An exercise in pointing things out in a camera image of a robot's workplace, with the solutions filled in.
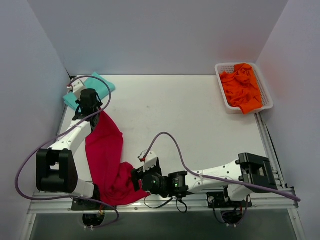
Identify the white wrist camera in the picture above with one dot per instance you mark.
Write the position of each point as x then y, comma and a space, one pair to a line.
77, 87
149, 159

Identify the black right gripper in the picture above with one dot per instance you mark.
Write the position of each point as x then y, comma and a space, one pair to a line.
136, 180

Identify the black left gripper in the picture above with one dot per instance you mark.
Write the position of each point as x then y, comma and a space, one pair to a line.
83, 114

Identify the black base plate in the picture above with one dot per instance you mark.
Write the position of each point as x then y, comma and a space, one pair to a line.
217, 200
89, 205

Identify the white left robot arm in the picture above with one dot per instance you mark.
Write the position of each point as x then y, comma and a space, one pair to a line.
56, 170

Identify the white plastic basket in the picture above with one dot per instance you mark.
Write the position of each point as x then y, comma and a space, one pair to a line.
265, 95

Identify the red t shirt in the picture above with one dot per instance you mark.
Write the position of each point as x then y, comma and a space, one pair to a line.
104, 147

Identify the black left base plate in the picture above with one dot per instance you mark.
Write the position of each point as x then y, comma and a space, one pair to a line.
89, 205

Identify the orange t shirts pile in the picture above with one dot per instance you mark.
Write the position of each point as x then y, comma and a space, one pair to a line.
241, 88

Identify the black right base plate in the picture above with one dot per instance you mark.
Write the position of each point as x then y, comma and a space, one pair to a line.
217, 200

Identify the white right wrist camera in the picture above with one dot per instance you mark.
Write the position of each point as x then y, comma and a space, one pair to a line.
149, 159

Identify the folded teal t shirt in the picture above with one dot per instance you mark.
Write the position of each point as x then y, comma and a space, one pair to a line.
90, 83

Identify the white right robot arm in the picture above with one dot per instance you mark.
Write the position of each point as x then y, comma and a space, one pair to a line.
248, 174

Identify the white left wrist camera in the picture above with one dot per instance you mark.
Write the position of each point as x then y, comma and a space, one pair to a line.
77, 87

